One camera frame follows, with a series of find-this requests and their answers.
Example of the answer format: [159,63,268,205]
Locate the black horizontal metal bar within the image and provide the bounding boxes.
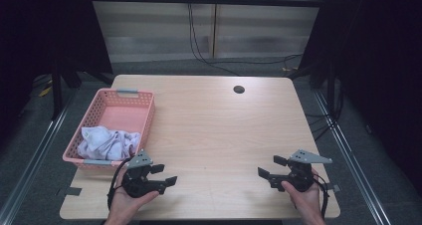
[89,0,327,9]

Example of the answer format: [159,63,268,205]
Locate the black metal stand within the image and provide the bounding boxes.
[49,52,115,121]

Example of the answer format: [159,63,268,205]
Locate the right hand-held gripper black cable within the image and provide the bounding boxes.
[312,175,330,220]

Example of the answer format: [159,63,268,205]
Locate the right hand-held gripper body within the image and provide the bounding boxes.
[269,148,333,193]

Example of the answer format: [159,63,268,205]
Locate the silver metal floor rail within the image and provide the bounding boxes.
[313,89,392,225]
[0,95,78,225]

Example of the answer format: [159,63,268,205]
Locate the person's right hand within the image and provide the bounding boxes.
[281,178,327,225]

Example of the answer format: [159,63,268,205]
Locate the left hand-held gripper black cable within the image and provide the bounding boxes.
[106,157,132,210]

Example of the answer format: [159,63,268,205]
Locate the black hanging power cable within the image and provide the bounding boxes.
[187,2,304,77]

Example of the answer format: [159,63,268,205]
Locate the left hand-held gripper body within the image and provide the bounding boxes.
[120,149,167,199]

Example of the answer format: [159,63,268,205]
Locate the black curtain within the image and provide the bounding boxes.
[0,0,113,146]
[298,0,422,186]

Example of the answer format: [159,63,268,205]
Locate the yellow floor item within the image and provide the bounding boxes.
[38,85,54,99]

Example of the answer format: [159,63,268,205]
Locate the pink perforated plastic basket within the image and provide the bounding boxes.
[62,88,156,172]

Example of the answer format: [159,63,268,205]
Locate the person's left hand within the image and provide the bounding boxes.
[105,171,160,225]

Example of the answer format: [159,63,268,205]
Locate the hand-held gripper black cable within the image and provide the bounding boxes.
[106,157,132,210]
[312,175,330,220]

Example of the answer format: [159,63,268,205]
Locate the black tape strip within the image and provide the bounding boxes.
[56,185,83,197]

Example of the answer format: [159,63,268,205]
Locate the white patterned towel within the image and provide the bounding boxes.
[77,125,142,162]

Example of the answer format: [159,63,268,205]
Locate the black floor cables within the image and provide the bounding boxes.
[305,85,344,143]

